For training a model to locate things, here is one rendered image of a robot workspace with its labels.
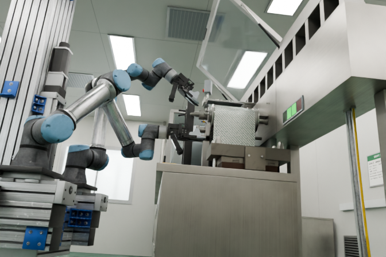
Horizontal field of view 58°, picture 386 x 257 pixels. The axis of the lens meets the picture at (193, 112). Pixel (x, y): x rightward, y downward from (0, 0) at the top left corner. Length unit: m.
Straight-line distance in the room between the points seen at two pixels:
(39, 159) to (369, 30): 1.39
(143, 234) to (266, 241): 5.86
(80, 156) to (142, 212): 5.40
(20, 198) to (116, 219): 5.91
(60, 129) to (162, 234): 0.62
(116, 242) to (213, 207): 5.91
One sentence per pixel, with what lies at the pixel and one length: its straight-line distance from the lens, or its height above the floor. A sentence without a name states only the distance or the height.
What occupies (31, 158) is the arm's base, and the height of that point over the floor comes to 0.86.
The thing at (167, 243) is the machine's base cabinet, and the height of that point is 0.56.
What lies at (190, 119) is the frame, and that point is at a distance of 2.28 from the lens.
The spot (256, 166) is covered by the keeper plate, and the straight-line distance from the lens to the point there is 1.72.
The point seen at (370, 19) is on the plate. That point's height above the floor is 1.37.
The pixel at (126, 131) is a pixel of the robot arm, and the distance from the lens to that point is 1.92.
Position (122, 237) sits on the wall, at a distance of 7.43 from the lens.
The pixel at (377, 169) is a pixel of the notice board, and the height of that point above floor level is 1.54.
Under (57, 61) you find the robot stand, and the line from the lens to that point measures 2.05.
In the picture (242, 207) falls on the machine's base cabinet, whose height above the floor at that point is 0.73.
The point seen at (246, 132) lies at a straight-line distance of 1.97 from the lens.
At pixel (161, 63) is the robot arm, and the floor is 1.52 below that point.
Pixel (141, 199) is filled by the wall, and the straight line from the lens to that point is 7.43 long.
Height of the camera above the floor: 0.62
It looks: 19 degrees up
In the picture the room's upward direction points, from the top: 4 degrees clockwise
